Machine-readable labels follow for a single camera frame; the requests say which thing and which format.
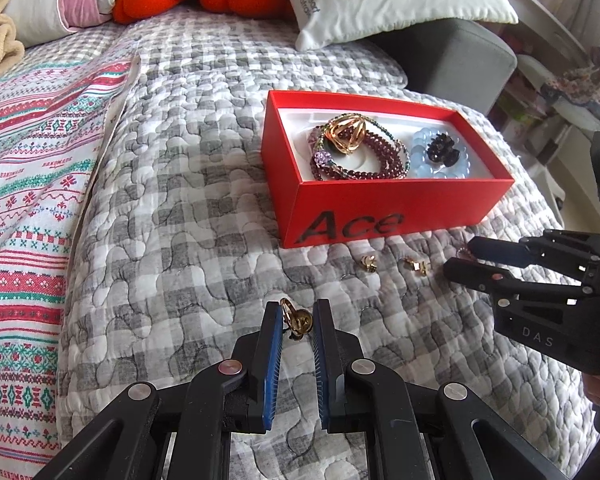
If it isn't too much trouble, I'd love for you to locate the striped patterned blanket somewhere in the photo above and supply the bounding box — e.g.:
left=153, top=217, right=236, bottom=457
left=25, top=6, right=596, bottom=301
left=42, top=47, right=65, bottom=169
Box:
left=0, top=42, right=141, bottom=480

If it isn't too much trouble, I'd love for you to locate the grey checked quilt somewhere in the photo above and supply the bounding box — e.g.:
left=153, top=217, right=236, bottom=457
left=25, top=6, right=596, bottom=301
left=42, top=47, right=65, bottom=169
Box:
left=55, top=10, right=600, bottom=480

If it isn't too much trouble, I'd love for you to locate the black hair clip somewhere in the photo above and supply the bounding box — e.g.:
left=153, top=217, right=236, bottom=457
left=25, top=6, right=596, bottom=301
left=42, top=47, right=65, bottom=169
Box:
left=425, top=132, right=462, bottom=166

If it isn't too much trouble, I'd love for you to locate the light blue bead bracelet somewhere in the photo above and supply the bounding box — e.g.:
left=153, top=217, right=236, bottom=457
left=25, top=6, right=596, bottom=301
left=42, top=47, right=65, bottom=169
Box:
left=409, top=127, right=470, bottom=180

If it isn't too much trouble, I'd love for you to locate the floral cloth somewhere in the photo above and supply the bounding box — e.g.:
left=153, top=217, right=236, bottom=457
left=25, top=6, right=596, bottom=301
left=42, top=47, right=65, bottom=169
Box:
left=545, top=60, right=600, bottom=119

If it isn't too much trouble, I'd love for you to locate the red cardboard box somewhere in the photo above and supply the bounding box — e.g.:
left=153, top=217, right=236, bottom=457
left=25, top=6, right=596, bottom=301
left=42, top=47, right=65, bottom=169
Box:
left=261, top=90, right=516, bottom=250

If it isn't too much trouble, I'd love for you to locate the large gold openwork ornament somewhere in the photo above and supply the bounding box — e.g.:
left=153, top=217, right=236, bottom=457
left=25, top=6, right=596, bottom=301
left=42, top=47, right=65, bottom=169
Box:
left=322, top=114, right=369, bottom=155

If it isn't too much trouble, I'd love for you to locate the white office chair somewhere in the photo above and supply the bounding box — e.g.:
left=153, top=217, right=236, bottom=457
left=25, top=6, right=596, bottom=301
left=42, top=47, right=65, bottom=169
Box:
left=515, top=52, right=600, bottom=201

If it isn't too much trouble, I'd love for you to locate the pink trimmed white pillow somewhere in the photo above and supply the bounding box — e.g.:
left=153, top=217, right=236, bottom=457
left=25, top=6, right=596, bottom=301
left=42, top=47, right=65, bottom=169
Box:
left=2, top=0, right=116, bottom=49

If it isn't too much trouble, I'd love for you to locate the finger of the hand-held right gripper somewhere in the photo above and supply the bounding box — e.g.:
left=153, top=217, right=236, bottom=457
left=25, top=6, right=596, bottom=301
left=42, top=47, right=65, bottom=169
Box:
left=442, top=257, right=594, bottom=307
left=467, top=230, right=600, bottom=277

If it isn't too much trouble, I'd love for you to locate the grey ottoman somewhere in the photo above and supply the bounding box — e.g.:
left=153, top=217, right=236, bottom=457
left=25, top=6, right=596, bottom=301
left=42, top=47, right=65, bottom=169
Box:
left=367, top=17, right=517, bottom=117

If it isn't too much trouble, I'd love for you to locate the gold ring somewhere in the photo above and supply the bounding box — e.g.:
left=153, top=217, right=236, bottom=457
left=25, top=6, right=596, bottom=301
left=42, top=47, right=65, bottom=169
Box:
left=279, top=297, right=314, bottom=342

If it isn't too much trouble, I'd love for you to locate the white wall shelf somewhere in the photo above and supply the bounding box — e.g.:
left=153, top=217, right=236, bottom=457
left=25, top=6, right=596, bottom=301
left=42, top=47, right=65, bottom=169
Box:
left=485, top=0, right=600, bottom=61

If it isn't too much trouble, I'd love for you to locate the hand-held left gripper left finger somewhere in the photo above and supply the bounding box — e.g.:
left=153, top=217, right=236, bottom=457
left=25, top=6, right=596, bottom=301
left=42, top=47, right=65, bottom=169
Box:
left=32, top=302, right=285, bottom=480

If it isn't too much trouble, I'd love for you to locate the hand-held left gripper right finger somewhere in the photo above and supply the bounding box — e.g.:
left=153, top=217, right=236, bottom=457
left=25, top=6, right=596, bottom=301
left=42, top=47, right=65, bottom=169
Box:
left=312, top=299, right=571, bottom=480

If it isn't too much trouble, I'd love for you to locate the dark red bead bracelet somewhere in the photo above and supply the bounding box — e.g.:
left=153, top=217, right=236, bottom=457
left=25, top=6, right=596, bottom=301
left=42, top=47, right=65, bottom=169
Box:
left=307, top=122, right=411, bottom=181

